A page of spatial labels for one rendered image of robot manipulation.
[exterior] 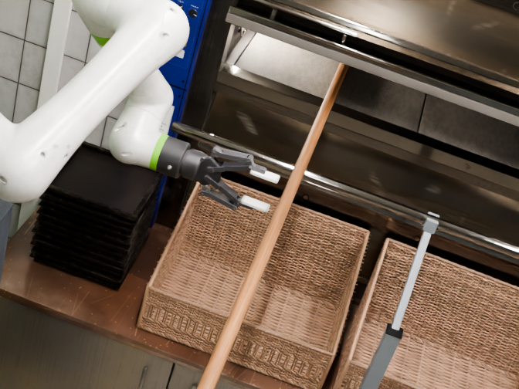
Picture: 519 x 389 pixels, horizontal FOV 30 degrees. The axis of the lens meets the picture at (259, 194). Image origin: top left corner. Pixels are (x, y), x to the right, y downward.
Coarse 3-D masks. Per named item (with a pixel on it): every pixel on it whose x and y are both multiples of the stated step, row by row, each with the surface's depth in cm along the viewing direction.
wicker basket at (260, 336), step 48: (192, 192) 292; (192, 240) 305; (336, 240) 298; (192, 288) 293; (240, 288) 299; (288, 288) 304; (336, 288) 302; (192, 336) 271; (240, 336) 267; (288, 336) 287; (336, 336) 268
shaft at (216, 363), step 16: (336, 80) 292; (320, 112) 273; (320, 128) 265; (304, 144) 257; (304, 160) 249; (288, 192) 234; (288, 208) 230; (272, 224) 222; (272, 240) 217; (256, 256) 211; (256, 272) 206; (240, 304) 196; (240, 320) 192; (224, 336) 187; (224, 352) 183; (208, 368) 179; (208, 384) 175
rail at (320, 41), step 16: (240, 16) 259; (256, 16) 258; (288, 32) 258; (304, 32) 257; (336, 48) 257; (352, 48) 257; (384, 64) 256; (432, 80) 255; (464, 96) 255; (480, 96) 254; (512, 112) 254
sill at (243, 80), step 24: (240, 72) 286; (264, 96) 285; (288, 96) 283; (312, 96) 286; (336, 120) 283; (360, 120) 281; (384, 120) 285; (408, 144) 281; (432, 144) 281; (456, 168) 281; (480, 168) 279; (504, 168) 281
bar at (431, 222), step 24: (216, 144) 253; (240, 144) 253; (288, 168) 251; (360, 192) 250; (408, 216) 250; (432, 216) 249; (480, 240) 248; (408, 288) 246; (384, 336) 243; (384, 360) 246; (360, 384) 256
